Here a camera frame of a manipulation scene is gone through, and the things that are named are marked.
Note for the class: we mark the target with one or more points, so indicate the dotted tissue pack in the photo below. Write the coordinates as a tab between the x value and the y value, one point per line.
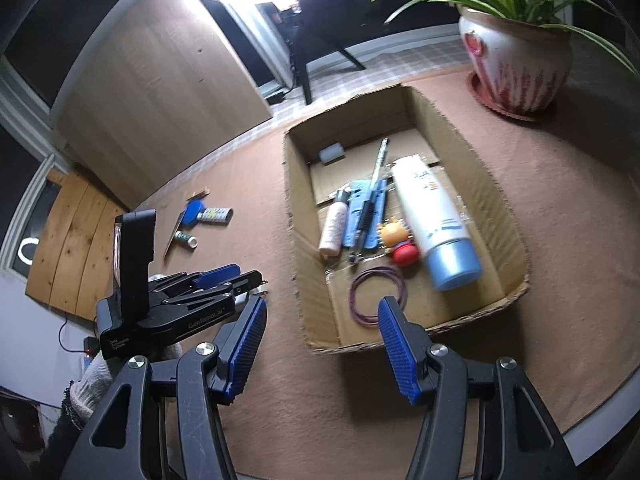
216	215

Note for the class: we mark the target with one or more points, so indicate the white window frame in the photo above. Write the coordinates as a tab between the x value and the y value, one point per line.
20	95

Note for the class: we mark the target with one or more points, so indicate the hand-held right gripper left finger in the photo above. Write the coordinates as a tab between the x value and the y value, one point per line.
245	350

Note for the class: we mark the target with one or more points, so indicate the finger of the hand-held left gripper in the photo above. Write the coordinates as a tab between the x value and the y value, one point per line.
220	274
240	282

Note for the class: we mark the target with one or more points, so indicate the person's left forearm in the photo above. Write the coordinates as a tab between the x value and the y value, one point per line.
95	380

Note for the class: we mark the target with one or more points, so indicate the black power adapter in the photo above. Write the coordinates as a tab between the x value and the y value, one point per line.
90	347

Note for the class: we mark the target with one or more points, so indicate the large light wood board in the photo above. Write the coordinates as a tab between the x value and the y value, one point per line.
160	90

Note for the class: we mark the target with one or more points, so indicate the red toy ball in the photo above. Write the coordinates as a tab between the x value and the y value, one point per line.
405	254

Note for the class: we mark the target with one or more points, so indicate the small pink bottle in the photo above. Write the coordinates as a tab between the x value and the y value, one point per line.
334	225

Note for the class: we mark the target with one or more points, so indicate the small white block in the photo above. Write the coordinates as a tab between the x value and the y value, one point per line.
332	154

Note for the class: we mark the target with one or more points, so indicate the pine wood panel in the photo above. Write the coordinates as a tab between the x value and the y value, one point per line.
75	240

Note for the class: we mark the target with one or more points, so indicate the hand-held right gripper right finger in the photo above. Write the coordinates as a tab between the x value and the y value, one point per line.
400	355

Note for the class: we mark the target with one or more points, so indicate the brass clip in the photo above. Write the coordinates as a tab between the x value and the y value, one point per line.
198	194

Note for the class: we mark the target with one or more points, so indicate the blue case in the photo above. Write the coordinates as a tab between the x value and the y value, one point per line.
356	210

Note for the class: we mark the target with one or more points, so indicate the brown plant saucer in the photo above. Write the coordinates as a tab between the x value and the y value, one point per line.
505	110

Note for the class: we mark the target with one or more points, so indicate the potted spider plant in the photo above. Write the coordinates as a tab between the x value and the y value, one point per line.
515	55

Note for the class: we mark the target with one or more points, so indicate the silver pen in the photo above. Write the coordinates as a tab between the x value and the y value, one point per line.
376	170

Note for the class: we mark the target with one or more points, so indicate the maroon rubber band loop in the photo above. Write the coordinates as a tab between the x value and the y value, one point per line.
354	305

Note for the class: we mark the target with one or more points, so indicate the white lotion bottle blue cap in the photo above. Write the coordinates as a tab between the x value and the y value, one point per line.
435	215

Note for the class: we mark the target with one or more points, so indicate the yellow toy figure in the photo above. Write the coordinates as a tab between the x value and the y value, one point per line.
395	232

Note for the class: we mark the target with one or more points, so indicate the cardboard box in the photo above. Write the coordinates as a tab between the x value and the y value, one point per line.
305	200

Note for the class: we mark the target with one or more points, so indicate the small green bottle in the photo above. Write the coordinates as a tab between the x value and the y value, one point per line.
186	240

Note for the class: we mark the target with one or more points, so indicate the white charger cube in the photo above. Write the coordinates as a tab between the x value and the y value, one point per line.
243	296

